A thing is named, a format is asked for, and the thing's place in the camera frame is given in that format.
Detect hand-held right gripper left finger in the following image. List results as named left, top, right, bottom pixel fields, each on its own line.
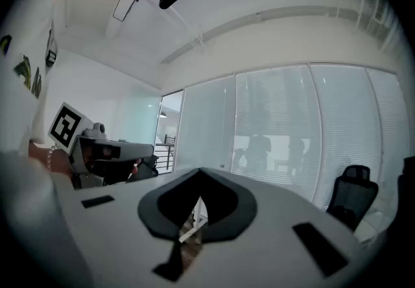
left=51, top=168, right=202, bottom=288

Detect black metal railing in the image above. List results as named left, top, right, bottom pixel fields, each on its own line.
left=154, top=134, right=176, bottom=171

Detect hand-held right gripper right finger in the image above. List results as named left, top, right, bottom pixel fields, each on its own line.
left=181, top=168, right=367, bottom=288

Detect white window blinds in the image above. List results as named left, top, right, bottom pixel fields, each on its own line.
left=174, top=64, right=408, bottom=205

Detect white printed shirt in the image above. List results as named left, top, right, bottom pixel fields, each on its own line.
left=0, top=0, right=59, bottom=153

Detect person's left forearm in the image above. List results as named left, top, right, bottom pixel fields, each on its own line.
left=28, top=142, right=74, bottom=179

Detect thin black cable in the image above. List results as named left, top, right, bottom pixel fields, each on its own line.
left=112, top=0, right=136, bottom=23

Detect silver bead bracelet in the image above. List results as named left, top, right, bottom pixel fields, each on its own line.
left=46, top=145, right=62, bottom=171

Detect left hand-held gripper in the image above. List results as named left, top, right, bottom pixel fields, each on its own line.
left=47, top=101, right=154, bottom=190

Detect black mesh office chair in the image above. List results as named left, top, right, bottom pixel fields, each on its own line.
left=326, top=165, right=379, bottom=232

